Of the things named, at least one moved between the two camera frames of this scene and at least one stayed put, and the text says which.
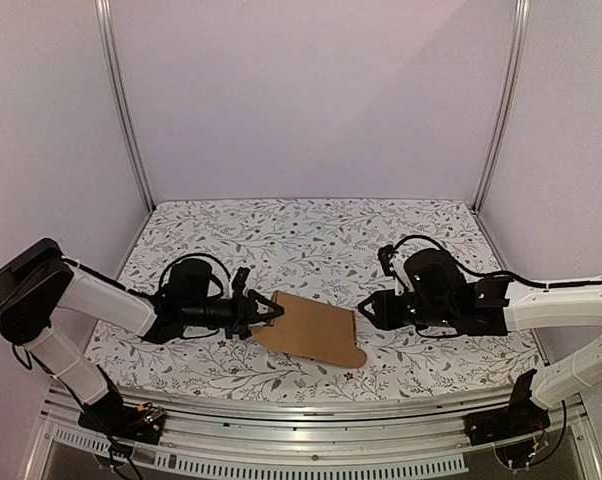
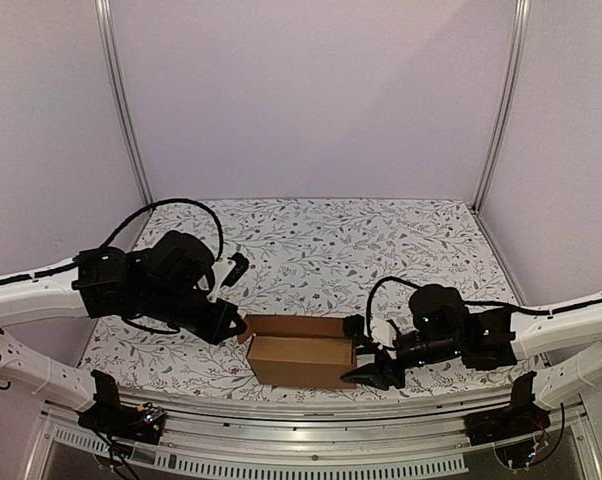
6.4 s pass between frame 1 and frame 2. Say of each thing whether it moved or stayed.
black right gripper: moved
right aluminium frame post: stayed
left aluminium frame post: stayed
